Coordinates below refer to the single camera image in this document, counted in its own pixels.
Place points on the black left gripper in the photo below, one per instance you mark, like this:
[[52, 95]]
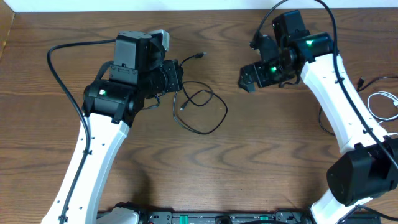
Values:
[[173, 75]]

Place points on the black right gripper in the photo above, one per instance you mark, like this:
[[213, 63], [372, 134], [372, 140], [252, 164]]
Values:
[[258, 69]]

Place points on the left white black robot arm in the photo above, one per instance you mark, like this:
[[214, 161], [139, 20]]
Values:
[[138, 71]]

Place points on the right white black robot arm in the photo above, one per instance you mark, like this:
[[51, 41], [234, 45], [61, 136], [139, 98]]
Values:
[[367, 167]]

